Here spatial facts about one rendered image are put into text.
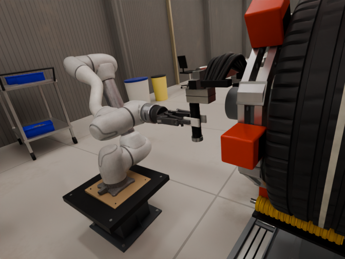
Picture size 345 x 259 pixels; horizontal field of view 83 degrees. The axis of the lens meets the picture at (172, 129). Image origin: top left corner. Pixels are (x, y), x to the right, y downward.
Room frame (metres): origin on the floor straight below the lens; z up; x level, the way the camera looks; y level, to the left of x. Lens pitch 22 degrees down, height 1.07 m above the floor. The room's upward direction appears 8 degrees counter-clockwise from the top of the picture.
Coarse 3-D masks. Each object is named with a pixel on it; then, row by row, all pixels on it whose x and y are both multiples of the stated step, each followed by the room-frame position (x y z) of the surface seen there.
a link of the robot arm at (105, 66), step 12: (96, 60) 1.29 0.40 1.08; (108, 60) 1.35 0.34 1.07; (96, 72) 1.29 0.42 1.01; (108, 72) 1.31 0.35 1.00; (108, 84) 1.30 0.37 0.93; (108, 96) 1.28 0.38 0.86; (120, 96) 1.32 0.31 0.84; (132, 132) 1.24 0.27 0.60; (120, 144) 1.21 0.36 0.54; (132, 144) 1.17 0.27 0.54; (144, 144) 1.22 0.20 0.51; (132, 156) 1.13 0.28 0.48; (144, 156) 1.20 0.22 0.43
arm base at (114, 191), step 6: (126, 180) 1.07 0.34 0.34; (132, 180) 1.09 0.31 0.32; (102, 186) 1.05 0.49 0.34; (108, 186) 1.02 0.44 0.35; (114, 186) 1.02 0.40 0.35; (120, 186) 1.03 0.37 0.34; (126, 186) 1.05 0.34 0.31; (102, 192) 1.00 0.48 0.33; (108, 192) 1.01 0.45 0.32; (114, 192) 0.99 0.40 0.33
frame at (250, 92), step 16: (256, 48) 0.52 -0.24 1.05; (272, 48) 0.49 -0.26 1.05; (256, 64) 0.51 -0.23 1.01; (272, 64) 0.46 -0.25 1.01; (272, 80) 0.47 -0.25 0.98; (240, 96) 0.46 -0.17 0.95; (256, 96) 0.43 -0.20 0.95; (240, 112) 0.46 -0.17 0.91; (256, 112) 0.43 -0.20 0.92; (256, 176) 0.43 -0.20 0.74
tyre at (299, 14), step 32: (320, 0) 0.44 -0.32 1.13; (288, 32) 0.42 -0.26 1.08; (320, 32) 0.38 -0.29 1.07; (288, 64) 0.38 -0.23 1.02; (320, 64) 0.34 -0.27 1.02; (288, 96) 0.35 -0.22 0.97; (320, 96) 0.32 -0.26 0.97; (288, 128) 0.34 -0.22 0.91; (320, 128) 0.31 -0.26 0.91; (288, 160) 0.33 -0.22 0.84; (320, 160) 0.30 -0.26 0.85; (288, 192) 0.34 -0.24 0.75; (320, 192) 0.29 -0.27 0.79
